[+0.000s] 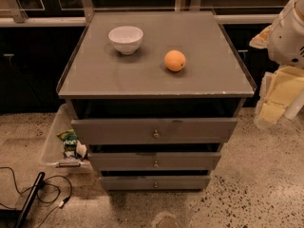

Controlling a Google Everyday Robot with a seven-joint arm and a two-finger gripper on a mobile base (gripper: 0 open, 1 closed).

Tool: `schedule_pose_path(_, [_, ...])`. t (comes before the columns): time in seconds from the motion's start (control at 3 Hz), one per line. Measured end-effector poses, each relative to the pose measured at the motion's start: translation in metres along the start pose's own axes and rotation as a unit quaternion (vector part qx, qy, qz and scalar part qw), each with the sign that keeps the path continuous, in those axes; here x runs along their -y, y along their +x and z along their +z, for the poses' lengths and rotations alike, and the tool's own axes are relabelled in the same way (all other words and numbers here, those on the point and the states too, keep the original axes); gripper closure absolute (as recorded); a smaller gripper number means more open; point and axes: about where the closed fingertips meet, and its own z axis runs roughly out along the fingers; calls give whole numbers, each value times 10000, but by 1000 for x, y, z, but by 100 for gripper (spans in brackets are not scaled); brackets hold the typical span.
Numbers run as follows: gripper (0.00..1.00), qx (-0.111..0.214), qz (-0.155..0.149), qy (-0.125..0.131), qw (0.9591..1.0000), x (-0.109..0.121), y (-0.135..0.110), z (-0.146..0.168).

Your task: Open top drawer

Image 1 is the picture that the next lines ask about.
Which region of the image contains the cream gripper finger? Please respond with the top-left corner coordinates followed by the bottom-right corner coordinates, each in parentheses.
top-left (249, 26), bottom-right (271, 49)

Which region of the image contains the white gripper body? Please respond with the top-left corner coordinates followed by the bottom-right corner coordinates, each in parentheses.
top-left (255, 66), bottom-right (304, 129)

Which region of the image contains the grey top drawer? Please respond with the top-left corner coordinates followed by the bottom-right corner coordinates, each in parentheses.
top-left (71, 118), bottom-right (237, 145)

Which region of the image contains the grey drawer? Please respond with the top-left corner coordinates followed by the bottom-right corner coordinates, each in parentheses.
top-left (101, 176), bottom-right (211, 190)
top-left (71, 118), bottom-right (237, 145)
top-left (88, 152), bottom-right (220, 171)

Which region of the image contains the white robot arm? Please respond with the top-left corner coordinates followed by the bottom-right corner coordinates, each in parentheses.
top-left (249, 0), bottom-right (304, 129)

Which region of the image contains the grey drawer cabinet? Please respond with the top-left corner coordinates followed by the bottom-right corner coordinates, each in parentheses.
top-left (57, 11), bottom-right (256, 177)

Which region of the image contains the grey middle drawer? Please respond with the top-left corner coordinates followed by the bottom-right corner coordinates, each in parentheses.
top-left (88, 152), bottom-right (220, 171)

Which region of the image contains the grey bottom drawer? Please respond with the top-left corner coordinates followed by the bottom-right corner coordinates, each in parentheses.
top-left (101, 176), bottom-right (211, 190)

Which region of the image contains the orange fruit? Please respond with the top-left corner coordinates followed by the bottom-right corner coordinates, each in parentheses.
top-left (164, 50), bottom-right (186, 72)

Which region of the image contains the white ceramic bowl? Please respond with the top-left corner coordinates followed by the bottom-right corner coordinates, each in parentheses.
top-left (108, 26), bottom-right (143, 55)

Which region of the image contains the clear plastic bin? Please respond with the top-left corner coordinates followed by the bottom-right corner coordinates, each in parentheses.
top-left (40, 104), bottom-right (92, 174)

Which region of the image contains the green snack bag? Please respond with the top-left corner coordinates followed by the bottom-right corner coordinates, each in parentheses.
top-left (57, 129), bottom-right (78, 151)

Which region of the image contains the black flat bar device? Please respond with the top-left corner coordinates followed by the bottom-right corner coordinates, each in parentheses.
top-left (13, 172), bottom-right (45, 228)

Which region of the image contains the metal railing frame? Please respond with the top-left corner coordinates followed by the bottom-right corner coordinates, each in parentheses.
top-left (0, 0), bottom-right (289, 24)

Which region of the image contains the black cable with plug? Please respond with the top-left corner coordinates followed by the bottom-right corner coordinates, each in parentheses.
top-left (0, 166), bottom-right (73, 228)

